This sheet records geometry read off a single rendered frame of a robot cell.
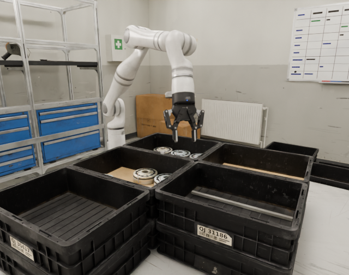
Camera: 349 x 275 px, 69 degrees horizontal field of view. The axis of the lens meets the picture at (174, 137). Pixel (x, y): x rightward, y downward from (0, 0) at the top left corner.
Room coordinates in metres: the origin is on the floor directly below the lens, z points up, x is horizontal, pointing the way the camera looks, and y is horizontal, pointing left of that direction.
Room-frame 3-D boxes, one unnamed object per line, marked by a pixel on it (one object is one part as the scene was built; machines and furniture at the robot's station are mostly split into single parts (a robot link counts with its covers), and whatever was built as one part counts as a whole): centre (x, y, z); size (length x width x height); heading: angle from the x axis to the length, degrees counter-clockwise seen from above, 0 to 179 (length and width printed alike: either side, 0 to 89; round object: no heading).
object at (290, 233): (0.73, -0.18, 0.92); 0.40 x 0.30 x 0.02; 59
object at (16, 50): (2.63, 1.54, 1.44); 0.25 x 0.16 x 0.18; 143
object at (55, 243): (0.68, 0.32, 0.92); 0.40 x 0.30 x 0.02; 59
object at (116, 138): (1.36, 0.32, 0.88); 0.09 x 0.09 x 0.17; 56
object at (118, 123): (1.36, 0.32, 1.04); 0.09 x 0.09 x 0.17; 42
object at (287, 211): (0.73, -0.18, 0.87); 0.40 x 0.30 x 0.11; 59
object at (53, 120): (2.79, 1.14, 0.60); 0.72 x 0.03 x 0.56; 143
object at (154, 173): (1.00, 0.12, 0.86); 0.10 x 0.10 x 0.01
